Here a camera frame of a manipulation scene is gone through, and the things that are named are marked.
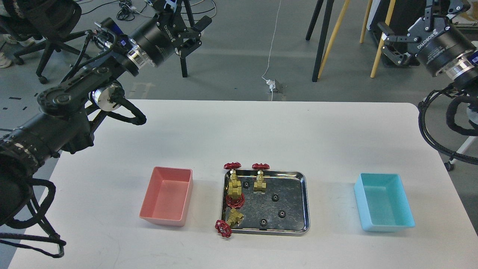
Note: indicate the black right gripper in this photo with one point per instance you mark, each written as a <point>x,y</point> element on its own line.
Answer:
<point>441,48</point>

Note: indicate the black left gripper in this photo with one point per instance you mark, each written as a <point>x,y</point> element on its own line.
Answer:
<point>159,37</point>

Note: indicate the brass valve red wheel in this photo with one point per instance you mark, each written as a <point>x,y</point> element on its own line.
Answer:
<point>235,203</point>

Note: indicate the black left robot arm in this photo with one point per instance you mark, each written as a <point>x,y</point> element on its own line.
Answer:
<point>71,112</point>

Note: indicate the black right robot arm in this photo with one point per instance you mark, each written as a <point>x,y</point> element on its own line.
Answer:
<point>461,115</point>

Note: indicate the pink plastic box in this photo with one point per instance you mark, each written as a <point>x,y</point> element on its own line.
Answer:
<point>167,197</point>

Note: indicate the blue plastic box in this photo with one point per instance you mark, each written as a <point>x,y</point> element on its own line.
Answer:
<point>382,203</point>

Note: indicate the brass valve back right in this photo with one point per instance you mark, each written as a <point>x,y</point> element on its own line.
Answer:
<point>260,185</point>

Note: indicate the brass valve back left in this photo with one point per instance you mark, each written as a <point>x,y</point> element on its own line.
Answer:
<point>234,184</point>

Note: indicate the brass valve front left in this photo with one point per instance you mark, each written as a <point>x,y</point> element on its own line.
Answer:
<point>224,228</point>

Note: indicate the black stand legs left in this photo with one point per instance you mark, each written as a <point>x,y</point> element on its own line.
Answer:
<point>176,6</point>

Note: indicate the black stand legs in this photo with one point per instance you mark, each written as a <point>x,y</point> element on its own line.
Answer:
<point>176,6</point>
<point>323,33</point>

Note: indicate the yellow wooden leg right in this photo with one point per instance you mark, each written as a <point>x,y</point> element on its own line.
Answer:
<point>381,41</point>

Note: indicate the yellow wooden leg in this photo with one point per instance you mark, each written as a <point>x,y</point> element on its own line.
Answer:
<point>381,41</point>
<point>333,37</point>

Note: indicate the yellow wooden leg left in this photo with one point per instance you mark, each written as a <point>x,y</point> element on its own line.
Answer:
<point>333,37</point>

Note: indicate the black stand legs centre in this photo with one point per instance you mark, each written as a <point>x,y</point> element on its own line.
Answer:
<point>323,33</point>

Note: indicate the white chair base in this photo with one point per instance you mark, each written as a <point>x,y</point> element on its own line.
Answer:
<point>459,155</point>

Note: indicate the black office chair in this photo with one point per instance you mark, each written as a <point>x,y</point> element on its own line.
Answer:
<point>49,21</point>

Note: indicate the stainless steel tray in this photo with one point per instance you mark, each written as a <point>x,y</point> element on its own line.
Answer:
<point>291,188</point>

